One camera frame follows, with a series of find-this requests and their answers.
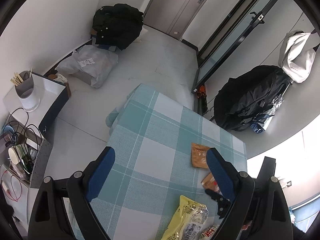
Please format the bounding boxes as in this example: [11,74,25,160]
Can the brown heart sachet packet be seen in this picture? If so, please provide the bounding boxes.
[201,173,220,193]

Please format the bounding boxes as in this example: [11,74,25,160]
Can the red white snack wrapper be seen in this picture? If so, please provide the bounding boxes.
[199,224,219,240]

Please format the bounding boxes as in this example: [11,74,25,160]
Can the yellow bread wrapper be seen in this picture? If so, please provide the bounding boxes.
[161,195,209,240]

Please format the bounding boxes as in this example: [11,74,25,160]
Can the folded blue silver umbrella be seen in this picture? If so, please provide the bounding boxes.
[250,83,291,134]

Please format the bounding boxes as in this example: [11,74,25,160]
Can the teal checked tablecloth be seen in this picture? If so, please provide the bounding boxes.
[60,83,249,240]

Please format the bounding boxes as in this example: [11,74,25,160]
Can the black hanging backpack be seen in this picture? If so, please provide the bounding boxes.
[213,65,291,131]

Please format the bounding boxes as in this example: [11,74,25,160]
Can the orange black tool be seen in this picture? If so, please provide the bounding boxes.
[196,85,207,99]

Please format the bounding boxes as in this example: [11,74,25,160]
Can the white side cabinet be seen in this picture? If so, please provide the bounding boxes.
[3,73,69,144]

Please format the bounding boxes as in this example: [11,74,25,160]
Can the grey white utensil holder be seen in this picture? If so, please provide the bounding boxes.
[10,70,41,112]

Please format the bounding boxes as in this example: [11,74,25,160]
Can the grey plastic parcel bag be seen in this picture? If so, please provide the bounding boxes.
[55,45,118,88]

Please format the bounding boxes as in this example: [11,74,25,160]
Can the white hanging bag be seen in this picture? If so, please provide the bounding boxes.
[278,30,317,83]

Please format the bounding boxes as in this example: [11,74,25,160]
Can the black backpack on floor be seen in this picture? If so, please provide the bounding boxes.
[92,3,143,50]

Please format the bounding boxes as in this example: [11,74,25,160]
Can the grey entrance door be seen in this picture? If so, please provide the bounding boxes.
[143,0,206,40]

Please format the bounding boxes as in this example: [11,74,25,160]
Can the black framed glass door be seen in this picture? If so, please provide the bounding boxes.
[192,0,278,93]

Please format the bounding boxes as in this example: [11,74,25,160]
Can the black tangled cables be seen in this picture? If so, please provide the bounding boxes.
[2,107,43,170]

